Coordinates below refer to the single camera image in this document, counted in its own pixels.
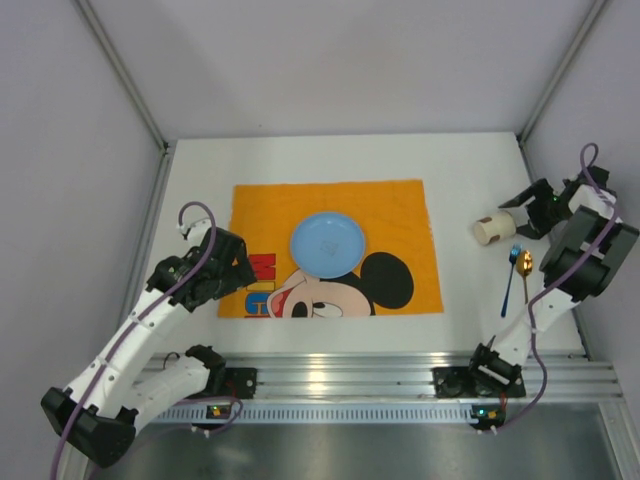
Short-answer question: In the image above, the blue metallic fork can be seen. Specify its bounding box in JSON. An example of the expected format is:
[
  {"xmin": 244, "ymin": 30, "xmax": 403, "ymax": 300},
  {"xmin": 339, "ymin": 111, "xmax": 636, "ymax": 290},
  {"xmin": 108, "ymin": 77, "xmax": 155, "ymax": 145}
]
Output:
[{"xmin": 500, "ymin": 244, "xmax": 522, "ymax": 318}]

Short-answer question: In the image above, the paper cup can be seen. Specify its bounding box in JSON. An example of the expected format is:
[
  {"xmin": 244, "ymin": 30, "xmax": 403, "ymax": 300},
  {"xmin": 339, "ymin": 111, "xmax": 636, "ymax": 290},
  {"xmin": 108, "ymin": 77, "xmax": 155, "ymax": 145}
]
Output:
[{"xmin": 472, "ymin": 211, "xmax": 517, "ymax": 246}]

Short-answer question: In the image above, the blue plastic plate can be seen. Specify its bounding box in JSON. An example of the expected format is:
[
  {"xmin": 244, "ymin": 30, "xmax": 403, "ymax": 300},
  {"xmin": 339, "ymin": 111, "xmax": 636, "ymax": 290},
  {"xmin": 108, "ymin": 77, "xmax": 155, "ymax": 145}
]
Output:
[{"xmin": 289, "ymin": 212, "xmax": 366, "ymax": 279}]

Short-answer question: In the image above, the orange cartoon mouse placemat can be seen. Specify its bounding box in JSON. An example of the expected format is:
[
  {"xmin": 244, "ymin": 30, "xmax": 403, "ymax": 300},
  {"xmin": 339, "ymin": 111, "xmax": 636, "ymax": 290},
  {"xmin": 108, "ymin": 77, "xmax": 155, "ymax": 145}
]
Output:
[{"xmin": 218, "ymin": 180, "xmax": 444, "ymax": 319}]

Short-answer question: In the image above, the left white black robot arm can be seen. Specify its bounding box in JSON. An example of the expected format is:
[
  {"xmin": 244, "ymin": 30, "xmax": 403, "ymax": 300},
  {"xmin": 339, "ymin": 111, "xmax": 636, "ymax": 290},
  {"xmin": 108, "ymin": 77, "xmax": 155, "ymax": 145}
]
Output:
[{"xmin": 41, "ymin": 227, "xmax": 256, "ymax": 468}]

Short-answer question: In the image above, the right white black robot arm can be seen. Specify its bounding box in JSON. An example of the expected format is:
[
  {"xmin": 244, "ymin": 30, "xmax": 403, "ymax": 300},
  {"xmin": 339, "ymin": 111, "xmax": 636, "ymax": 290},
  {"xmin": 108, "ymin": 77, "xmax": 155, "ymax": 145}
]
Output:
[{"xmin": 468, "ymin": 166, "xmax": 639, "ymax": 393}]

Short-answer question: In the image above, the gold spoon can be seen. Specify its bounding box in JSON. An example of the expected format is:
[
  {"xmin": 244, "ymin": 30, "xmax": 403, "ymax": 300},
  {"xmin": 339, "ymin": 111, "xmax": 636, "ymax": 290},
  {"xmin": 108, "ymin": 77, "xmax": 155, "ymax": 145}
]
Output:
[{"xmin": 516, "ymin": 250, "xmax": 533, "ymax": 304}]

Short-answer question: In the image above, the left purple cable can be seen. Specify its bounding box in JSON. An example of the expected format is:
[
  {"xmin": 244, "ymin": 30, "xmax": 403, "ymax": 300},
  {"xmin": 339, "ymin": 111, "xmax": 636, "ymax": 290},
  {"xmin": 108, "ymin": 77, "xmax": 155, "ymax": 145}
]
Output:
[{"xmin": 49, "ymin": 201, "xmax": 244, "ymax": 480}]

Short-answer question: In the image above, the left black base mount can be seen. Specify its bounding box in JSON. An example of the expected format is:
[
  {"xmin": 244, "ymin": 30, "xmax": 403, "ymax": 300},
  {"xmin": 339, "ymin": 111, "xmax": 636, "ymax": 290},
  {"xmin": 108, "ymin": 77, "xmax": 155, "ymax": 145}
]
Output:
[{"xmin": 219, "ymin": 367, "xmax": 258, "ymax": 400}]

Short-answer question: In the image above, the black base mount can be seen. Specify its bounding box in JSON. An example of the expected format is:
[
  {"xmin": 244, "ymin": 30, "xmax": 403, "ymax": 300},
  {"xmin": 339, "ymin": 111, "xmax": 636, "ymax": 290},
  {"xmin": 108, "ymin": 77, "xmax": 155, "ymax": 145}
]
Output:
[
  {"xmin": 219, "ymin": 367, "xmax": 258, "ymax": 400},
  {"xmin": 432, "ymin": 366, "xmax": 526, "ymax": 399}
]

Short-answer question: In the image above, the slotted cable duct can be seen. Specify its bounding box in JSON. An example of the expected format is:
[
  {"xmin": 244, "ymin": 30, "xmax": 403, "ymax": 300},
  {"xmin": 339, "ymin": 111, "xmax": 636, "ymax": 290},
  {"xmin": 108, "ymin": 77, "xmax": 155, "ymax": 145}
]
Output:
[{"xmin": 154, "ymin": 402, "xmax": 504, "ymax": 425}]

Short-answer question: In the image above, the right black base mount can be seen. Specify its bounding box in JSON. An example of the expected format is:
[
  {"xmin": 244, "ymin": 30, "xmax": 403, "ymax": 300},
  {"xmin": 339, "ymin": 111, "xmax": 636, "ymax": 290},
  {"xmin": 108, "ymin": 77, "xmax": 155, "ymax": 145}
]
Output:
[{"xmin": 432, "ymin": 366, "xmax": 526, "ymax": 399}]

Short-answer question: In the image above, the aluminium rail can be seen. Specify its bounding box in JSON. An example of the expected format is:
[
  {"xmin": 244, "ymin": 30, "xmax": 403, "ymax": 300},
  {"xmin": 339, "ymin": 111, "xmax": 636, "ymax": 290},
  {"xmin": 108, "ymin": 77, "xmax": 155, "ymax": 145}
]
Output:
[{"xmin": 226, "ymin": 353, "xmax": 622, "ymax": 402}]

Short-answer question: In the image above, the right aluminium frame post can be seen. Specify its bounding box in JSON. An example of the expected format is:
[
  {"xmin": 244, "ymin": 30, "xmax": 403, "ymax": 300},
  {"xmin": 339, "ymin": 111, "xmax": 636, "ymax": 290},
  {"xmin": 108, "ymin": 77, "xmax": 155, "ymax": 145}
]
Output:
[{"xmin": 517, "ymin": 0, "xmax": 614, "ymax": 146}]

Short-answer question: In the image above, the aluminium frame post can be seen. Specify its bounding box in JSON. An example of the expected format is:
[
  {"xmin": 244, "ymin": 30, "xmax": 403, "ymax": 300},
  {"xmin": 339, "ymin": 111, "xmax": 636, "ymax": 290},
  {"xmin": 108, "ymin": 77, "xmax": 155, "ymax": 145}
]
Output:
[
  {"xmin": 517, "ymin": 0, "xmax": 614, "ymax": 146},
  {"xmin": 69, "ymin": 0, "xmax": 171, "ymax": 151}
]

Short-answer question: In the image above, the left aluminium frame post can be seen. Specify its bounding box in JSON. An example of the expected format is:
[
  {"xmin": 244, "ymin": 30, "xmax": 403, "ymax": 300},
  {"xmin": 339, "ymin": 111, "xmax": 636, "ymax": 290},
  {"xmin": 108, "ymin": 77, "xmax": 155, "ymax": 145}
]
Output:
[{"xmin": 69, "ymin": 0, "xmax": 171, "ymax": 151}]

